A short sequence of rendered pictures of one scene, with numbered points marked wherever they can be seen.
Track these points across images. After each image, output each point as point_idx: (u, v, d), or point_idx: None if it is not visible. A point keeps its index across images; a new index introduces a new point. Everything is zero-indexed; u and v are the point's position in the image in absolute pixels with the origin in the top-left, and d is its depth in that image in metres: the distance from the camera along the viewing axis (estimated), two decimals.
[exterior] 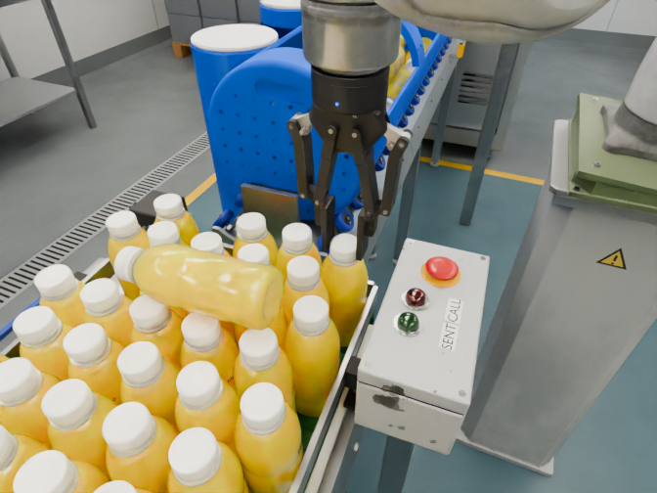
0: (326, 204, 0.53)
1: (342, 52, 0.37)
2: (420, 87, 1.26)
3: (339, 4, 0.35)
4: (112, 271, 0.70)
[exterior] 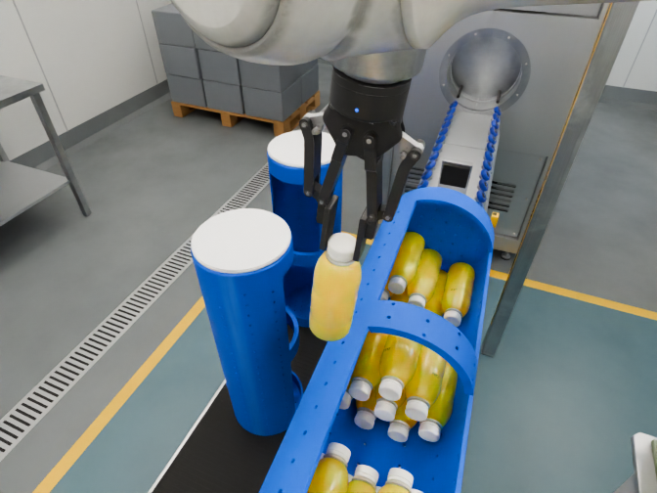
0: (329, 204, 0.52)
1: (371, 61, 0.36)
2: None
3: None
4: None
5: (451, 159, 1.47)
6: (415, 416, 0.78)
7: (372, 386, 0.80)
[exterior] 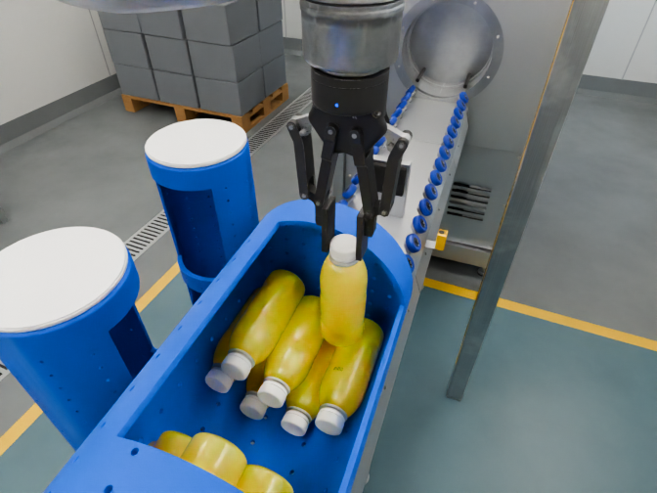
0: (327, 205, 0.53)
1: (342, 53, 0.37)
2: None
3: (339, 5, 0.35)
4: None
5: (380, 157, 1.06)
6: None
7: None
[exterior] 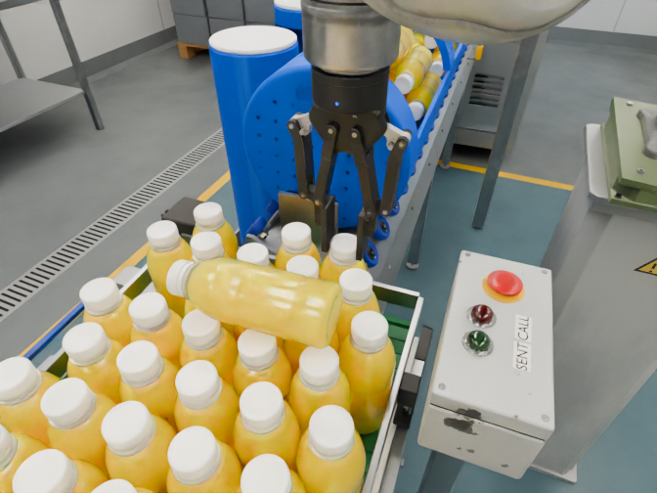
0: (326, 204, 0.53)
1: (342, 52, 0.37)
2: None
3: (339, 4, 0.35)
4: (148, 281, 0.68)
5: None
6: (402, 88, 0.94)
7: None
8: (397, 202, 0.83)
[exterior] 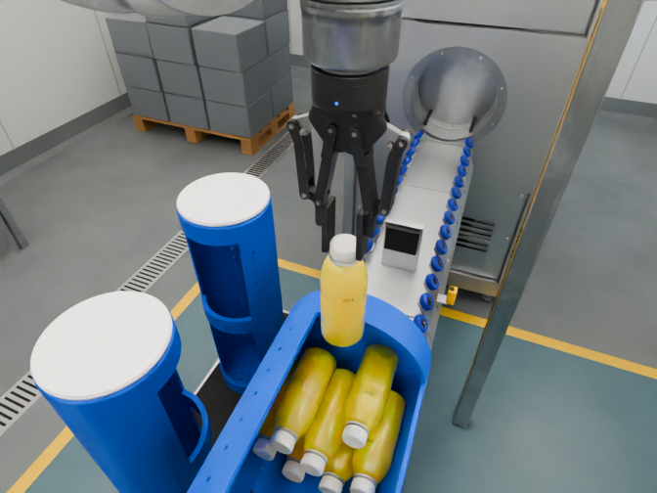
0: (327, 204, 0.53)
1: (341, 51, 0.37)
2: None
3: (338, 3, 0.35)
4: None
5: (396, 221, 1.16)
6: None
7: None
8: None
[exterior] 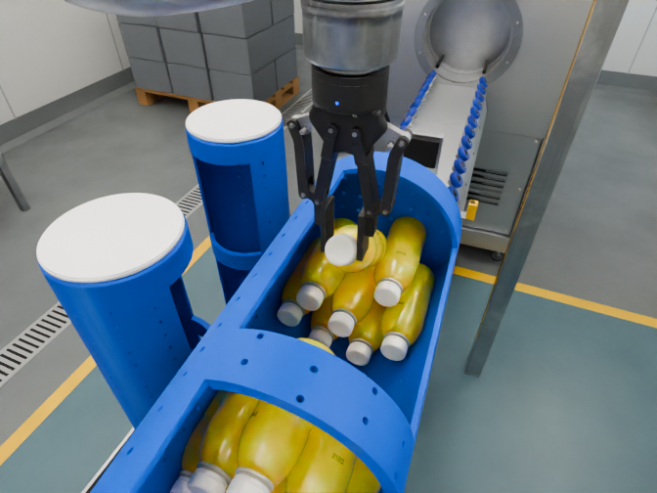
0: (326, 204, 0.53)
1: (342, 51, 0.37)
2: None
3: (339, 3, 0.35)
4: None
5: (415, 131, 1.12)
6: None
7: (230, 478, 0.46)
8: None
